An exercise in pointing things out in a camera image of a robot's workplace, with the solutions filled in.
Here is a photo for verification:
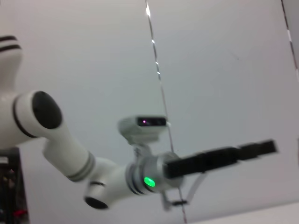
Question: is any metal wall joint strip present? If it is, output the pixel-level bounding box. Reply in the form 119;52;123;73
280;0;299;81
144;0;189;224

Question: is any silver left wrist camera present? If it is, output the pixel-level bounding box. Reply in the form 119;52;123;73
117;115;169;150

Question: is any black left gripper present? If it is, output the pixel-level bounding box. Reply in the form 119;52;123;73
163;139;278;180

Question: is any black equipment rack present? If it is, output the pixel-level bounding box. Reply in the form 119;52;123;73
0;147;30;224

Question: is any left wrist cable with connector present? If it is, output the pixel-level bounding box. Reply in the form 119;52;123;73
161;172;207;211

